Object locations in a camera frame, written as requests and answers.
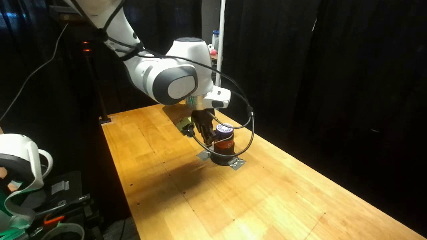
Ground purple bottle cap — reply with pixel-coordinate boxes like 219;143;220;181
216;123;234;136

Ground brown bottle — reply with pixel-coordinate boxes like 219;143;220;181
210;123;236;166

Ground white pole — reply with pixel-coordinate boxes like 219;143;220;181
215;0;227;88

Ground black curtain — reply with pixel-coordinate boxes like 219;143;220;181
0;0;427;236

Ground black case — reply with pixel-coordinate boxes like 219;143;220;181
18;170;102;240

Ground hand controller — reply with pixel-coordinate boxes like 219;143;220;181
39;222;86;240

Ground white headset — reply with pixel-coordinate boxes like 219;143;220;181
0;133;54;230

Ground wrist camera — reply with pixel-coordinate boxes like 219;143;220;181
176;117;196;138

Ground grey cable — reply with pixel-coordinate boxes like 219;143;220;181
0;23;69;122

